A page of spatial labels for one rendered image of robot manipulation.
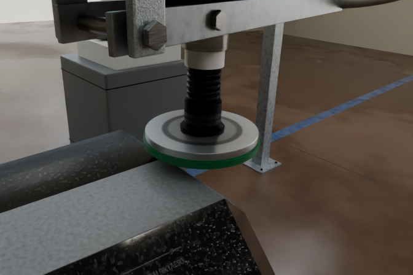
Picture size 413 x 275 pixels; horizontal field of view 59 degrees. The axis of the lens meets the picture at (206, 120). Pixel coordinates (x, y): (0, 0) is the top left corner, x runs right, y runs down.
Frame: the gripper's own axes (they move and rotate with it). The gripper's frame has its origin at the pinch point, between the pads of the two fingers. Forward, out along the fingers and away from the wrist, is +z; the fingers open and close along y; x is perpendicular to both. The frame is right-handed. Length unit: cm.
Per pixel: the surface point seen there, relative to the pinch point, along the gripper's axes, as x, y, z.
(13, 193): -39, 118, -13
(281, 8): -7, 74, -21
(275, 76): -47, -37, 73
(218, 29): -11, 92, -27
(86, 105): -98, 54, 28
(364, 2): 5.0, 47.0, -9.5
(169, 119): -26, 92, -7
